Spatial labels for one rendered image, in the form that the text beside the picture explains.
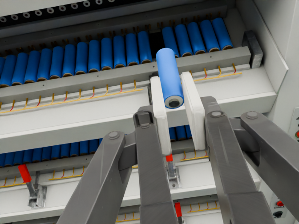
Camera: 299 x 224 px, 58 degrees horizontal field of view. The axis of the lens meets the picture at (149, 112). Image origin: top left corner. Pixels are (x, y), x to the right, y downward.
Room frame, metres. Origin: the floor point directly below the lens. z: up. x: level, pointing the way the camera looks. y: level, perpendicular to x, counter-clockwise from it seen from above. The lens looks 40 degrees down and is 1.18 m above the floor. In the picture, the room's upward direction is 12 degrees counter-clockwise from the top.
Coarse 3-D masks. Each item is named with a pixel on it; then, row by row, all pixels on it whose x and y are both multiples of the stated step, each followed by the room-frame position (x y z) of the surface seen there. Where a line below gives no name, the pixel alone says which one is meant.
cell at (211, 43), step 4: (204, 20) 0.41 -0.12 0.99; (208, 20) 0.41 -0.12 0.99; (200, 24) 0.41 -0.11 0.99; (204, 24) 0.40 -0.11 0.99; (208, 24) 0.40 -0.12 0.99; (204, 28) 0.39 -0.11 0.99; (208, 28) 0.39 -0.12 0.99; (212, 28) 0.39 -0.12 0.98; (204, 32) 0.39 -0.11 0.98; (208, 32) 0.38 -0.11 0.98; (212, 32) 0.38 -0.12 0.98; (204, 36) 0.38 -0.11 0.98; (208, 36) 0.37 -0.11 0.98; (212, 36) 0.37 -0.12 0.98; (204, 40) 0.38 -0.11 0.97; (208, 40) 0.37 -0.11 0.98; (212, 40) 0.36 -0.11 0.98; (216, 40) 0.36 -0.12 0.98; (208, 44) 0.36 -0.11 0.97; (212, 44) 0.35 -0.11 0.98; (216, 44) 0.35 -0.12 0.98; (208, 48) 0.35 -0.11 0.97; (212, 48) 0.35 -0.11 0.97
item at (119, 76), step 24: (240, 48) 0.33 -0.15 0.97; (96, 72) 0.35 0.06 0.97; (120, 72) 0.34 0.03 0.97; (144, 72) 0.33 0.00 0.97; (192, 72) 0.33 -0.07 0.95; (240, 72) 0.31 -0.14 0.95; (0, 96) 0.35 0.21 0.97; (24, 96) 0.34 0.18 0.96; (48, 96) 0.34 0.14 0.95; (96, 96) 0.32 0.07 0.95
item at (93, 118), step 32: (160, 0) 0.45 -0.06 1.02; (192, 0) 0.45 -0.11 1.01; (0, 32) 0.47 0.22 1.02; (256, 32) 0.35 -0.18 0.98; (256, 64) 0.31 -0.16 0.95; (128, 96) 0.32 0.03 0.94; (224, 96) 0.28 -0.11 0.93; (256, 96) 0.27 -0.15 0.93; (0, 128) 0.31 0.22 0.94; (32, 128) 0.30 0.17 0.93; (64, 128) 0.29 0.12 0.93; (96, 128) 0.29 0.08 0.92; (128, 128) 0.29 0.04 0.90
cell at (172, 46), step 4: (164, 28) 0.41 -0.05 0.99; (168, 28) 0.41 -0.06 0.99; (164, 32) 0.41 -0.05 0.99; (168, 32) 0.40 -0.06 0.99; (172, 32) 0.40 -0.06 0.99; (164, 36) 0.40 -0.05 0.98; (168, 36) 0.39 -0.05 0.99; (172, 36) 0.39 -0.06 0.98; (164, 40) 0.39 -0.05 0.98; (168, 40) 0.38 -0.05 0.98; (172, 40) 0.38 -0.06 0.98; (168, 44) 0.38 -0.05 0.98; (172, 44) 0.37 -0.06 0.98; (176, 44) 0.38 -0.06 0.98; (172, 48) 0.37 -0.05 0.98; (176, 48) 0.37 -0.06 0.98; (176, 52) 0.36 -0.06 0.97
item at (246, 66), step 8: (248, 64) 0.32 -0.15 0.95; (200, 72) 0.32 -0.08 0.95; (208, 72) 0.32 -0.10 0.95; (216, 72) 0.32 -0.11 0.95; (224, 72) 0.32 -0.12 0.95; (104, 88) 0.34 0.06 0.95; (112, 88) 0.33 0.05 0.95; (120, 88) 0.33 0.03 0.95; (128, 88) 0.33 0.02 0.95; (56, 96) 0.34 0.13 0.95; (64, 96) 0.34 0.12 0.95; (72, 96) 0.34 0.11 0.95; (8, 104) 0.35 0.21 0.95; (16, 104) 0.34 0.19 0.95; (24, 104) 0.34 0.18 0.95; (32, 104) 0.34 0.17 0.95
